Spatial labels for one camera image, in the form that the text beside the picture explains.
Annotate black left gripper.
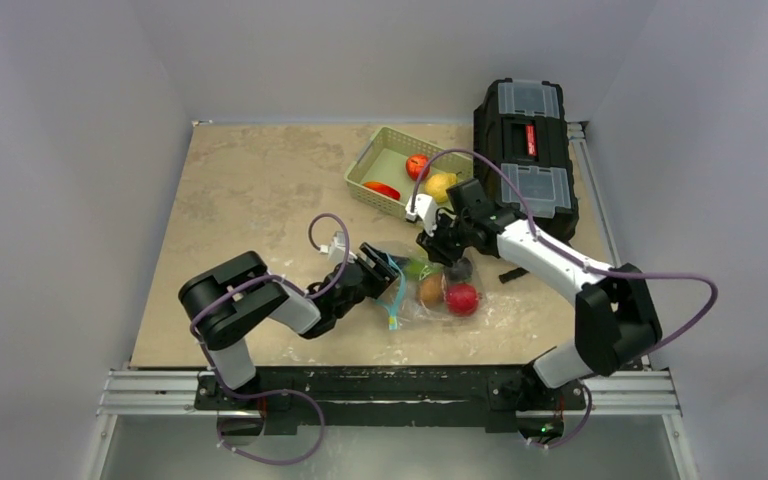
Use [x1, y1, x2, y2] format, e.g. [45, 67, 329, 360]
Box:
[334, 243, 408, 319]

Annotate brown fake potato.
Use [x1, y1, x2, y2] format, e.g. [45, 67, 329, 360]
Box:
[417, 272, 445, 308]

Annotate red orange fake tomato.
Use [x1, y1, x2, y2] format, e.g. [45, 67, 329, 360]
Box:
[363, 181, 401, 201]

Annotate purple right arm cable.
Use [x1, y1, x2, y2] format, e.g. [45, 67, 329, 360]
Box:
[410, 148, 720, 362]

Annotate yellow fake lemon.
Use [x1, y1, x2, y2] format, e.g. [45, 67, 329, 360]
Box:
[424, 172, 458, 205]

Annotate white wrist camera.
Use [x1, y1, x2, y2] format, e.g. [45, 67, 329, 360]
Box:
[405, 194, 438, 237]
[319, 231, 356, 266]

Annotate dark purple fake fruit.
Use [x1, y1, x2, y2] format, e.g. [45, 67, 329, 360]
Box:
[444, 258, 474, 284]

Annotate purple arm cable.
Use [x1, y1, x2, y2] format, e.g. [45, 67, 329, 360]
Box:
[410, 148, 720, 362]
[188, 212, 352, 395]

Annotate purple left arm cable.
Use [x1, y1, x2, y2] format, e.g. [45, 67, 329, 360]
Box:
[188, 212, 352, 395]

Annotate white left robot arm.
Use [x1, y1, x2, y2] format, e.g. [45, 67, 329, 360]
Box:
[178, 243, 401, 409]

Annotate green perforated plastic basket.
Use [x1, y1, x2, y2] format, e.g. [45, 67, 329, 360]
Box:
[344, 127, 444, 219]

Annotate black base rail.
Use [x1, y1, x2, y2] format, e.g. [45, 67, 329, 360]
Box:
[194, 365, 587, 438]

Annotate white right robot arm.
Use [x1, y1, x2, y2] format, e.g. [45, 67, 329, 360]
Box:
[405, 179, 662, 407]

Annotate clear zip bag blue seal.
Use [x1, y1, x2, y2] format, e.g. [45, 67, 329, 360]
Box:
[375, 241, 485, 331]

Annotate black toolbox clear lids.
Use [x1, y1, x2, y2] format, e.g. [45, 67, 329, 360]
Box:
[473, 78, 579, 243]

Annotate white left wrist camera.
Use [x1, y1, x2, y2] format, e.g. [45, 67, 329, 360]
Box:
[319, 231, 356, 266]

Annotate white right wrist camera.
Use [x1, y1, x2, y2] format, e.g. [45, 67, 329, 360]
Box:
[405, 194, 438, 237]

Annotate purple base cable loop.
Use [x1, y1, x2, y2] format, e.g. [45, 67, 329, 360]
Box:
[216, 387, 328, 466]

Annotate red fake apple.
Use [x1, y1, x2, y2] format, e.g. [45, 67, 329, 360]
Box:
[445, 283, 481, 316]

